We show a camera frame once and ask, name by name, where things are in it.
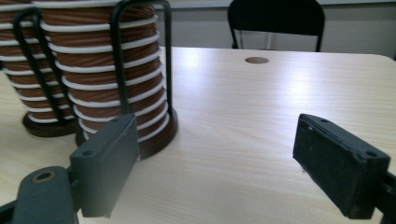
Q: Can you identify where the round brown cable grommet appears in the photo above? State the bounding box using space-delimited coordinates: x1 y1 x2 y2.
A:
244 56 270 65

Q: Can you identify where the stack of brown paper cups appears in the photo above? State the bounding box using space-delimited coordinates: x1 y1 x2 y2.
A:
0 0 77 124
32 0 171 144

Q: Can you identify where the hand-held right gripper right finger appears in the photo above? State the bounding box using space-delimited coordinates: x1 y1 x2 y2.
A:
291 113 391 220

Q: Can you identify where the black wire cup holder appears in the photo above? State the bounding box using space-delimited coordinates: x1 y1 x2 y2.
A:
75 0 179 161
12 7 79 138

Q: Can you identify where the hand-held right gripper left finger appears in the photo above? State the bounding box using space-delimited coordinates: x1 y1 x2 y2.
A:
68 113 140 218

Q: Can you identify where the black chair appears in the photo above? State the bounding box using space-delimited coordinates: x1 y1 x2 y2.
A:
227 0 326 53

